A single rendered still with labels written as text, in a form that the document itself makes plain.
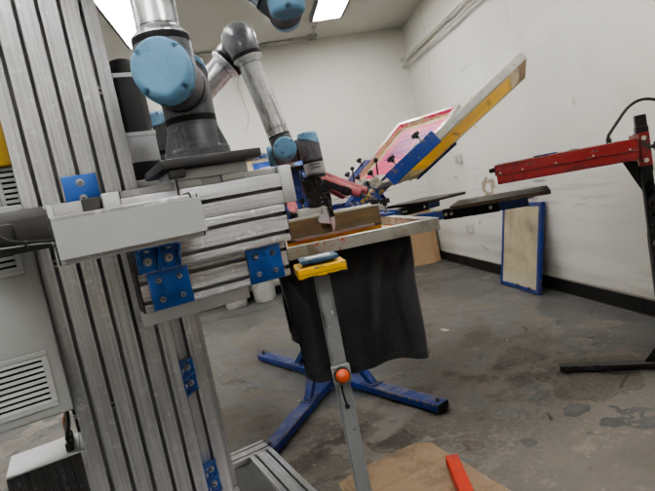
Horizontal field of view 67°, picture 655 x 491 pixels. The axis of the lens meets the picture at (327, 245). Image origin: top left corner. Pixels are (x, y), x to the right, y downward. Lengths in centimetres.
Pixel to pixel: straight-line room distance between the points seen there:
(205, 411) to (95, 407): 29
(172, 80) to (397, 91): 568
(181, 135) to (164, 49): 21
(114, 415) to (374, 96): 563
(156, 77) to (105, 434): 83
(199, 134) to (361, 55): 554
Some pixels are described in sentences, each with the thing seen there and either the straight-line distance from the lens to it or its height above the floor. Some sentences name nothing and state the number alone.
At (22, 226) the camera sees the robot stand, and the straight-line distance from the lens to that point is 112.
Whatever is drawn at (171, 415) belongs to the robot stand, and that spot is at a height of 65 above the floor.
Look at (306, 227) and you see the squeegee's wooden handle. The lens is 179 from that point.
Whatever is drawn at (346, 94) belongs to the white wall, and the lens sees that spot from 645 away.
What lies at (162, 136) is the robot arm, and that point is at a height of 140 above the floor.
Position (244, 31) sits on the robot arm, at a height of 168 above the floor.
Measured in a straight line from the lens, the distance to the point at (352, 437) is 144.
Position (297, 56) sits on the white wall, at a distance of 648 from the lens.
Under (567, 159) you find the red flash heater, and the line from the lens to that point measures 243.
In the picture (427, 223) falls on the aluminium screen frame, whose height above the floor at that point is 98.
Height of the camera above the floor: 113
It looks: 6 degrees down
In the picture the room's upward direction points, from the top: 11 degrees counter-clockwise
